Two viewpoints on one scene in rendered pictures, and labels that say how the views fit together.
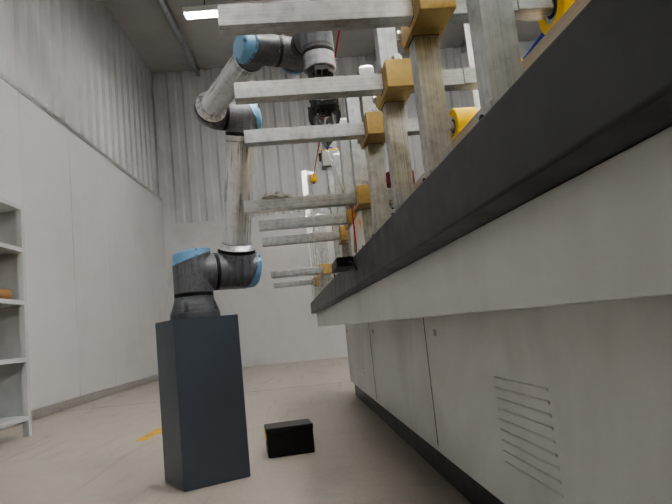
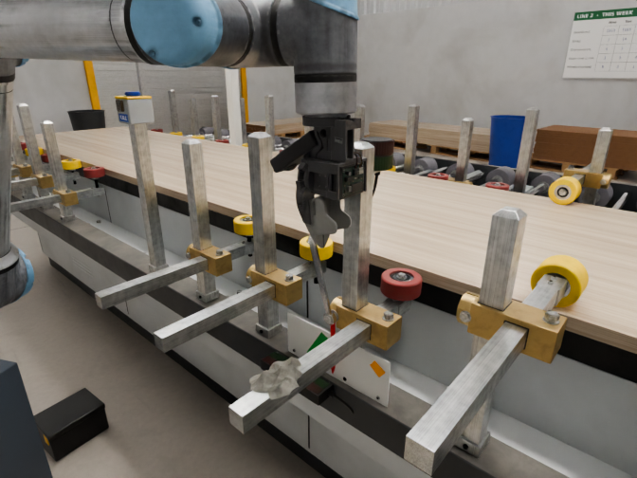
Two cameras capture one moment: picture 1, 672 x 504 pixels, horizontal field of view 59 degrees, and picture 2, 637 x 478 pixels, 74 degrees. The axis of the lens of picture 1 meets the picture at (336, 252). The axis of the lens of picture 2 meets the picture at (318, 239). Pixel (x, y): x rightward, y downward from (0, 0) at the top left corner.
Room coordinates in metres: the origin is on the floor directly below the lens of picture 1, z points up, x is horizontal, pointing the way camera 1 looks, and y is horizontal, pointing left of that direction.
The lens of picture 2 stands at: (1.10, 0.45, 1.28)
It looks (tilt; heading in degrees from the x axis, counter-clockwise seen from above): 21 degrees down; 317
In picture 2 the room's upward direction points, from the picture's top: straight up
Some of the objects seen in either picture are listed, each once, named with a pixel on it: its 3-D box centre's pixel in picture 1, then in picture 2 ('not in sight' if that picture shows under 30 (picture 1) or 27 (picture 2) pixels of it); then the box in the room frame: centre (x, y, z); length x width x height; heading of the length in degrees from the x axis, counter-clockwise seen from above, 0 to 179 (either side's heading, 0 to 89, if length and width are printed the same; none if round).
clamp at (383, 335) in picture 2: (365, 199); (364, 319); (1.55, -0.09, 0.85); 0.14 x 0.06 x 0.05; 6
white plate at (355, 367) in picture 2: (356, 238); (333, 356); (1.60, -0.06, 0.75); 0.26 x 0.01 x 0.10; 6
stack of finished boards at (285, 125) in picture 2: not in sight; (297, 123); (8.36, -5.69, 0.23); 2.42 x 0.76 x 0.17; 94
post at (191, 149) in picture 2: (343, 219); (201, 232); (2.07, -0.04, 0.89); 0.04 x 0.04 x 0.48; 6
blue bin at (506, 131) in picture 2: not in sight; (506, 142); (3.76, -5.69, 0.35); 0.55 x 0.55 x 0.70
